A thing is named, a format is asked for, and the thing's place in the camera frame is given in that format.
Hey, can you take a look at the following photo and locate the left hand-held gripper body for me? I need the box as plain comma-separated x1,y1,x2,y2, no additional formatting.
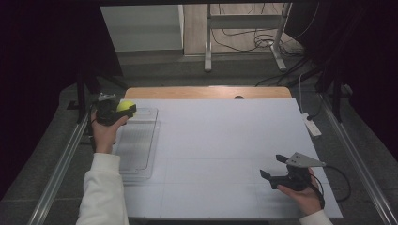
95,93,126,127

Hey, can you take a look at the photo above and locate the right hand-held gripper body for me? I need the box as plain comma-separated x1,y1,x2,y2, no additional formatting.
269,152,327,191

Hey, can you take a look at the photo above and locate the yellow tennis ball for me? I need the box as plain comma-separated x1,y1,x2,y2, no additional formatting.
116,99,136,113

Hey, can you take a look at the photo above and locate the clear plastic tray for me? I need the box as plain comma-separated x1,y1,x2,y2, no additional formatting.
112,107,161,183

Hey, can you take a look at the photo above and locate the person's left hand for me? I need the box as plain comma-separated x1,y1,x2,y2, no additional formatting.
91,112,130,154

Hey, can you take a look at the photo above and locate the person's right hand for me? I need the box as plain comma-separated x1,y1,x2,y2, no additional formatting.
276,168,324,216

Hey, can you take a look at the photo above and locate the black stand leg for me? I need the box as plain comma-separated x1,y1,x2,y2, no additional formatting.
314,69,355,123
66,67,102,125

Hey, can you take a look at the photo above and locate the white power strip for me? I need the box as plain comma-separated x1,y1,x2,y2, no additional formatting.
301,112,323,138

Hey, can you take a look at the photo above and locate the white board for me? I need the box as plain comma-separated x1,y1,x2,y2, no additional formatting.
116,97,344,219

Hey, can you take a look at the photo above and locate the wooden table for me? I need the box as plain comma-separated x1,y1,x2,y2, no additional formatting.
124,86,293,100

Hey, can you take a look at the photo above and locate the white cabinet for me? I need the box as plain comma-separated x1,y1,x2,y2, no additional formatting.
99,4,185,53

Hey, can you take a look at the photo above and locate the black rectangular frame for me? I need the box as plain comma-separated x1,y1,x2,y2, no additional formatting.
79,123,95,145

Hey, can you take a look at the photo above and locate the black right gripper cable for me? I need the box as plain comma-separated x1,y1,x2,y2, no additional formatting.
309,165,352,210

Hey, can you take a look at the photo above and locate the black plug cable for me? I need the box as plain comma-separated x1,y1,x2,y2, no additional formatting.
307,93,326,122

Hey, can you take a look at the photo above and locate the aluminium rail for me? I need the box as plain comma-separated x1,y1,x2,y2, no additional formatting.
27,111,92,225
321,93,398,225

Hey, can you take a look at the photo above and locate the white cable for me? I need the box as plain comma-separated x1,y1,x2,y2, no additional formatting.
298,73,307,115

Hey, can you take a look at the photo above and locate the grey metal stand frame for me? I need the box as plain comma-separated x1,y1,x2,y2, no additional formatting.
204,2,294,73

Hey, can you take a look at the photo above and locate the tangle of black floor cables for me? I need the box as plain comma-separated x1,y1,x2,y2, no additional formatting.
210,2,314,88

